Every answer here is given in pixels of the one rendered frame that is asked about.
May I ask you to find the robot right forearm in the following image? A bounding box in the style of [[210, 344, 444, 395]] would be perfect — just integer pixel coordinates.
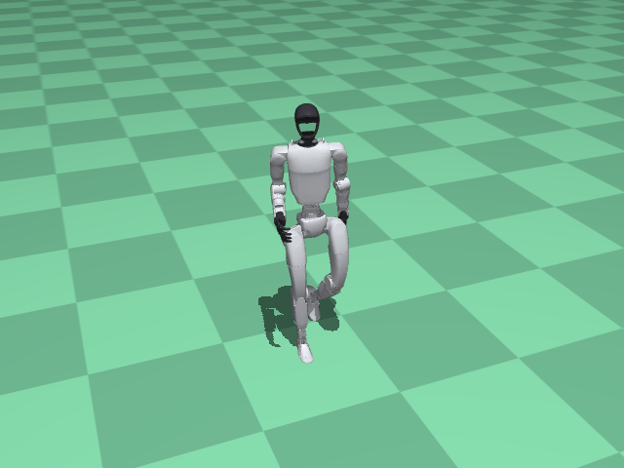
[[270, 183, 287, 221]]

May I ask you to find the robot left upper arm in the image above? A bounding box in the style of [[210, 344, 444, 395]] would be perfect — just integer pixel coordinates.
[[328, 142, 350, 192]]

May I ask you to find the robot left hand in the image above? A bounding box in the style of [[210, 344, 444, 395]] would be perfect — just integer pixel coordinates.
[[338, 211, 349, 225]]

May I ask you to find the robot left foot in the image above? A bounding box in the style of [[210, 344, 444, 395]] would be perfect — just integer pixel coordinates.
[[306, 286, 321, 321]]

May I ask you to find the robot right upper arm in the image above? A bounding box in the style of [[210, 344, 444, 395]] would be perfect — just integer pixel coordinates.
[[270, 145, 288, 195]]

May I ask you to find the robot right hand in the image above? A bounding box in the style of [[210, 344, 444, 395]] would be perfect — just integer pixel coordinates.
[[274, 212, 292, 243]]

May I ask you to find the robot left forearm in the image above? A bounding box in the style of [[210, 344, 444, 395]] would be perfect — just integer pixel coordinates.
[[335, 179, 351, 216]]

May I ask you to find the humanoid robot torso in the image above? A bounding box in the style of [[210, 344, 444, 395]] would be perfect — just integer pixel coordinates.
[[287, 138, 332, 239]]

